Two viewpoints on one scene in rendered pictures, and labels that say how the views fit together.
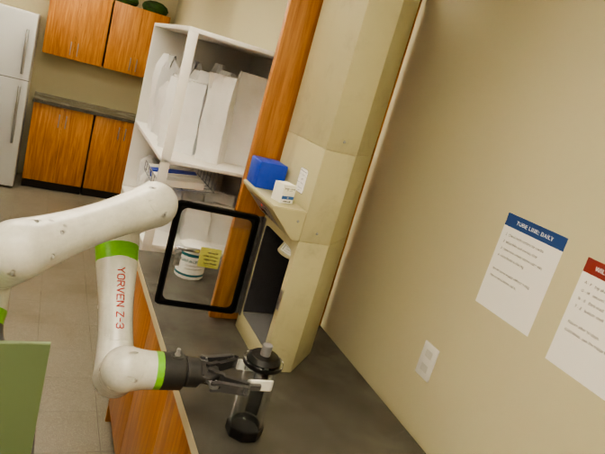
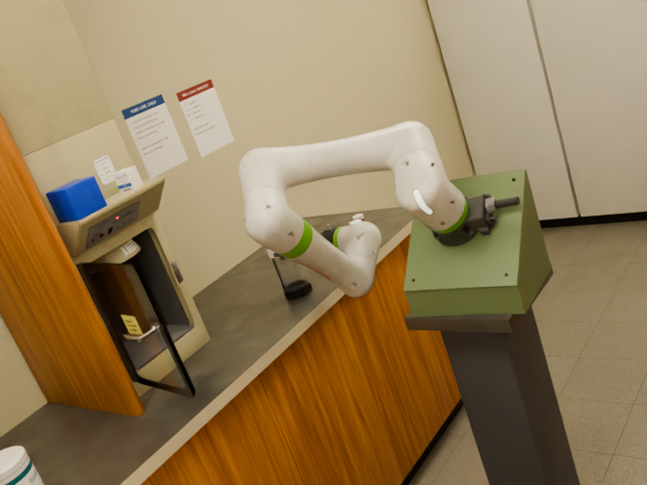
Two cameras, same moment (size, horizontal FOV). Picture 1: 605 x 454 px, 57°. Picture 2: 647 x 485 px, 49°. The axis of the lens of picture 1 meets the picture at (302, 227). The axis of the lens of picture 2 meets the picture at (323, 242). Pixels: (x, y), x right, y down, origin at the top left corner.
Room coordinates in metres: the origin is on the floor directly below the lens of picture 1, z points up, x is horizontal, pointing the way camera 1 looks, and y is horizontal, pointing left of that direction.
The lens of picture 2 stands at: (2.02, 2.19, 1.83)
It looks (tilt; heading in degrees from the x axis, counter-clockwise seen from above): 18 degrees down; 249
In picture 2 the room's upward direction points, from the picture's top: 20 degrees counter-clockwise
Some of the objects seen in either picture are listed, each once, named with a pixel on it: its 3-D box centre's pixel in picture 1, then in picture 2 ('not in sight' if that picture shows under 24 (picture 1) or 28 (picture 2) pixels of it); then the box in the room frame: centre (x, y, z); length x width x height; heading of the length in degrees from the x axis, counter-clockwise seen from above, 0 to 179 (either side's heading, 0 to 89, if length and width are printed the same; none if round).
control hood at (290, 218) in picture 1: (269, 208); (118, 216); (1.79, 0.12, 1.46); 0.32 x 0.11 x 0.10; 27
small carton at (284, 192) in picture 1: (284, 192); (128, 179); (1.72, 0.09, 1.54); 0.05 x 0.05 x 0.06; 43
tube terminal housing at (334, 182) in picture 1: (306, 252); (102, 260); (1.87, -0.04, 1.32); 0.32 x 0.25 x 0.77; 27
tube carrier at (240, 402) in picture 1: (253, 394); (287, 262); (1.33, 0.00, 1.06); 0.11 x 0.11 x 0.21
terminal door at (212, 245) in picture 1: (207, 258); (136, 328); (1.89, 0.30, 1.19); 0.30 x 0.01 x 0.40; 110
